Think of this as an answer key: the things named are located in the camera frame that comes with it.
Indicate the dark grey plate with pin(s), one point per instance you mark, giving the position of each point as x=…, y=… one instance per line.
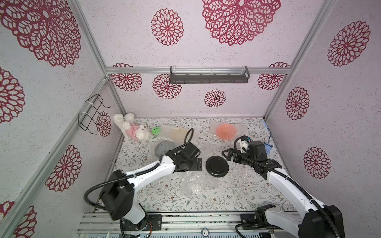
x=217, y=166

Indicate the green round toy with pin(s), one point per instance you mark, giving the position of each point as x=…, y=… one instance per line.
x=156, y=130

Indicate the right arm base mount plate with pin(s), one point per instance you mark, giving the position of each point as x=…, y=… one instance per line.
x=250, y=221

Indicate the orange plate in bubble wrap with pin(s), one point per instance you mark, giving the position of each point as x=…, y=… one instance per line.
x=227, y=131

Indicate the white plush bunny pink dress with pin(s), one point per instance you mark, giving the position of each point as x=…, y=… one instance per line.
x=126, y=123

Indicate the aluminium front rail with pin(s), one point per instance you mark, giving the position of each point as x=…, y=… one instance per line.
x=188, y=225

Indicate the black wire wall basket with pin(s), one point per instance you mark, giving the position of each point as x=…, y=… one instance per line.
x=87, y=118

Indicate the yellow plate in bubble wrap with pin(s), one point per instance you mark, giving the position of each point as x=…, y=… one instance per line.
x=173, y=133

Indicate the blue toy with cord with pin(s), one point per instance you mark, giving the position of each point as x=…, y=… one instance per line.
x=268, y=145

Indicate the clear bubble wrap sheet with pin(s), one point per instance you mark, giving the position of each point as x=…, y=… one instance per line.
x=198, y=184

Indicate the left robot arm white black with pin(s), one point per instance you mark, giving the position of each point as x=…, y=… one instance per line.
x=116, y=196

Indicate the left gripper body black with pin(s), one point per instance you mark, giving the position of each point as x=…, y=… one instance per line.
x=191, y=165

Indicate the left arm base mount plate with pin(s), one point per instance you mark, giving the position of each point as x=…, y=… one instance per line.
x=149, y=223

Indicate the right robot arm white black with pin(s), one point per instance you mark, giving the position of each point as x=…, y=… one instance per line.
x=312, y=219

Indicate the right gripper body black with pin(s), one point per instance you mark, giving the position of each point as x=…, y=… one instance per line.
x=235, y=154

